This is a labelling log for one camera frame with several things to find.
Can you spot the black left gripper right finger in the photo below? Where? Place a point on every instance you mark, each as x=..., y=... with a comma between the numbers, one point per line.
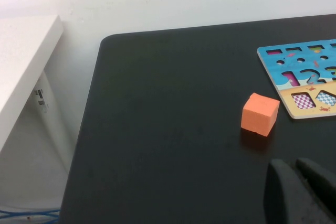
x=320, y=179

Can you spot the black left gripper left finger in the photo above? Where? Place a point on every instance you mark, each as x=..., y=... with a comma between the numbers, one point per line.
x=286, y=197

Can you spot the orange foam cube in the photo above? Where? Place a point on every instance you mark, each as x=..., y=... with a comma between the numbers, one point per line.
x=258, y=115

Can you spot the white side table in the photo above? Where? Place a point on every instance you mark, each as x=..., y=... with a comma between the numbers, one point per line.
x=21, y=51

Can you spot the label sticker on table leg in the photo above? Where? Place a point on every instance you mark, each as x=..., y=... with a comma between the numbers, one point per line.
x=41, y=100

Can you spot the colourful wooden number puzzle board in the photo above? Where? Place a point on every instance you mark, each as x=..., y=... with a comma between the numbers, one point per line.
x=270, y=61

